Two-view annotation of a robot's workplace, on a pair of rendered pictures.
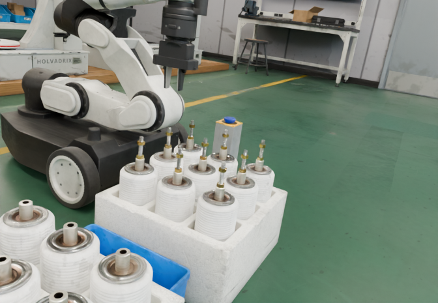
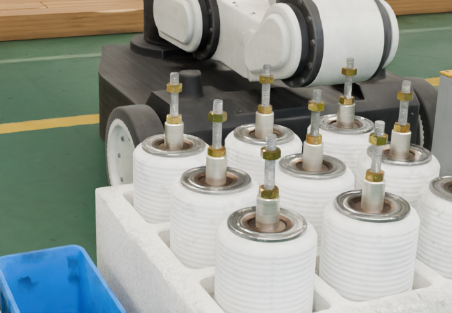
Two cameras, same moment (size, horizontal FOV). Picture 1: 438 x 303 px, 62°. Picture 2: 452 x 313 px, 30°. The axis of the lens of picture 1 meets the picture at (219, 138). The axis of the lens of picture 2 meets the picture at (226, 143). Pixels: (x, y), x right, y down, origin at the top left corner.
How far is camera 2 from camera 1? 47 cm
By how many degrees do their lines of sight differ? 36
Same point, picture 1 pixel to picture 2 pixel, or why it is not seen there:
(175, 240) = (167, 304)
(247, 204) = (366, 264)
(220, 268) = not seen: outside the picture
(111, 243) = (91, 289)
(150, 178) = (180, 167)
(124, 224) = (120, 256)
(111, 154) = (210, 129)
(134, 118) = (264, 54)
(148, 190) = not seen: hidden behind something
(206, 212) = (219, 248)
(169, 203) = (181, 221)
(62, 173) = (123, 157)
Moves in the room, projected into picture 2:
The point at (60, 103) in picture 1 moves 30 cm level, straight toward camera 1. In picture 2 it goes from (174, 25) to (116, 60)
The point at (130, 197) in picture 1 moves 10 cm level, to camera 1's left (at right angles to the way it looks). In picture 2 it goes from (141, 201) to (83, 180)
